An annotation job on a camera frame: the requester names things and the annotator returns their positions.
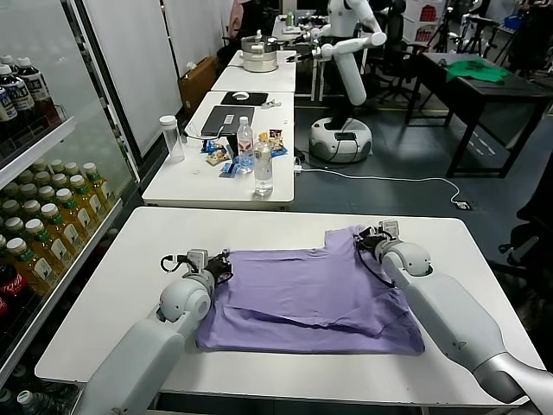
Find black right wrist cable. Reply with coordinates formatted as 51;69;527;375
354;241;397;290

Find black table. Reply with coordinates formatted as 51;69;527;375
416;50;553;178

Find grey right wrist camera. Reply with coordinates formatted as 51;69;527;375
378;220;401;241

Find purple t-shirt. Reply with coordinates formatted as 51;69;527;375
194;224;427;356

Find brown cardboard box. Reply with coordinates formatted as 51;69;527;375
179;55;220;116

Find green cloth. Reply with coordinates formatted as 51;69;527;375
446;59;511;83

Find clear tumbler white lid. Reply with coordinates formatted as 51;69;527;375
159;115;188;164

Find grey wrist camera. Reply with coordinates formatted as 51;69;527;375
186;248;210;272
378;220;401;241

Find black office chair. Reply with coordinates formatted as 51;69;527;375
368;0;430;105

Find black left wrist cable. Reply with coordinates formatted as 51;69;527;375
160;253;189;274

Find white charging cable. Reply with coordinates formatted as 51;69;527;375
186;122;227;142

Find white wheeled humanoid robot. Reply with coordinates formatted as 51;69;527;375
309;0;375;164

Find red label water bottle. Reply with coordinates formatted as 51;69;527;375
237;116;256;174

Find white cluttered desk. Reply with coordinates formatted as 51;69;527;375
270;15;335;42

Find white floor cable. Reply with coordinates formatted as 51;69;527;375
302;167;462;204

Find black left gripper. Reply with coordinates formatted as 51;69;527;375
207;249;234;284

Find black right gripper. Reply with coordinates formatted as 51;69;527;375
356;225;385;252

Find clear unlabelled water bottle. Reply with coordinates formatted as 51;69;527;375
253;141;276;198

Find glass door drinks cabinet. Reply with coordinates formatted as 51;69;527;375
0;0;145;415

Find black mouse pad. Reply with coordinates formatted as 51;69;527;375
220;92;270;107

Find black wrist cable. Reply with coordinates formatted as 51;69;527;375
160;253;189;274
354;241;397;290

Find black laptop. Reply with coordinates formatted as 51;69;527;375
201;105;257;138

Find steel steamer pot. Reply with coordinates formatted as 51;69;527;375
240;29;281;73

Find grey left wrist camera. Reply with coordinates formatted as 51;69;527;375
186;248;210;272

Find person in pink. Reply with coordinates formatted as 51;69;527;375
230;0;250;41

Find white red printed boxes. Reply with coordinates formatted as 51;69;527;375
407;0;443;44

